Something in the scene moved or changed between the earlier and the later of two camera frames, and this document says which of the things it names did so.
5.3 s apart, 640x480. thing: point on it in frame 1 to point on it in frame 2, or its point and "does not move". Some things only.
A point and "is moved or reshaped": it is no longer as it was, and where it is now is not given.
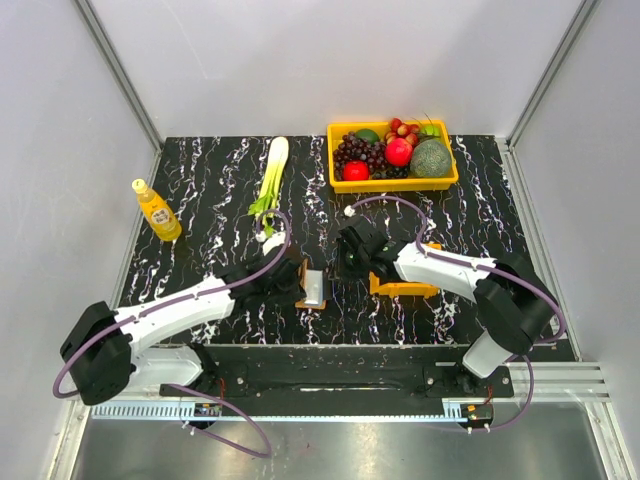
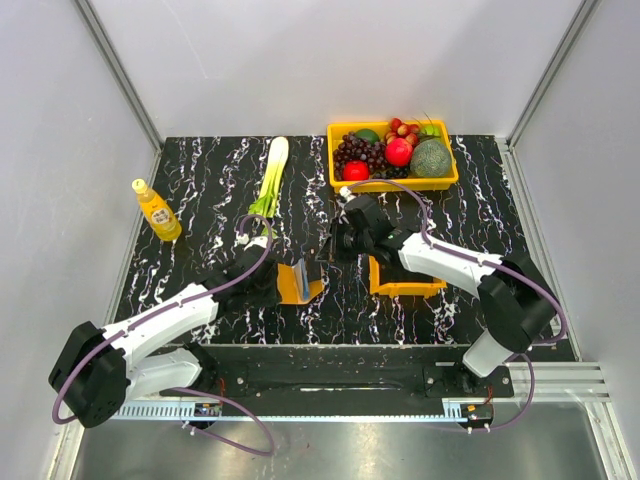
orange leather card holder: [304, 268] is moved or reshaped
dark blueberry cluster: [392, 172] does not move
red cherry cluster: [406, 131] does not move
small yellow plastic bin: [403, 288] does not move
